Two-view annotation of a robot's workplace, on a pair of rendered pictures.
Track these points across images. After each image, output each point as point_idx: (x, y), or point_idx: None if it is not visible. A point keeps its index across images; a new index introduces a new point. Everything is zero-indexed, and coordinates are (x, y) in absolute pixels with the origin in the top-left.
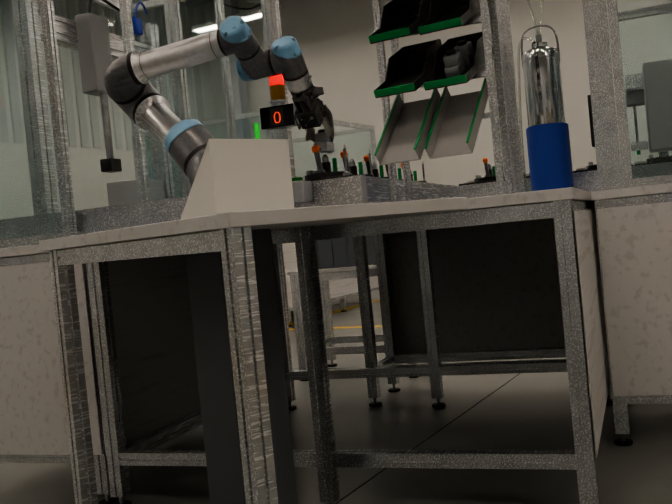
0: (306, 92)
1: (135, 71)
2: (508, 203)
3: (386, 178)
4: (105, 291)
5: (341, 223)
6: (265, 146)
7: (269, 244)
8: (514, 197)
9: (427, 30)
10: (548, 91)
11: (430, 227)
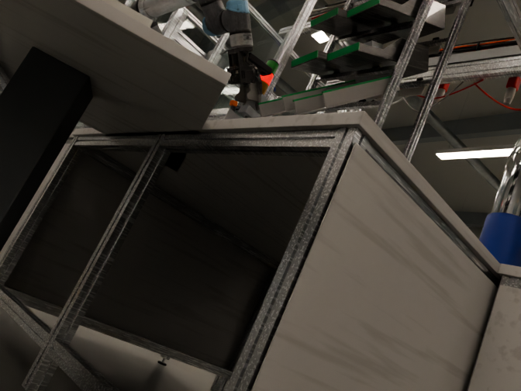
0: (239, 48)
1: (139, 4)
2: (298, 123)
3: None
4: (66, 168)
5: (211, 160)
6: (125, 12)
7: (78, 86)
8: (305, 118)
9: (353, 12)
10: (519, 185)
11: (232, 143)
